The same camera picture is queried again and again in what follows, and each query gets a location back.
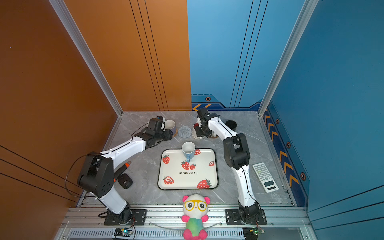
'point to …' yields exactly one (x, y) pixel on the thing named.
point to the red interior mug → (194, 133)
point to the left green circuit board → (123, 232)
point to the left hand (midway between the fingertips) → (171, 131)
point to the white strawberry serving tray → (174, 172)
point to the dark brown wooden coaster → (213, 137)
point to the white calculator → (265, 177)
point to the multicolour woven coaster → (196, 137)
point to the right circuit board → (252, 233)
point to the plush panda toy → (195, 208)
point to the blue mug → (188, 149)
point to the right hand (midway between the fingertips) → (199, 134)
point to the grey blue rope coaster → (184, 131)
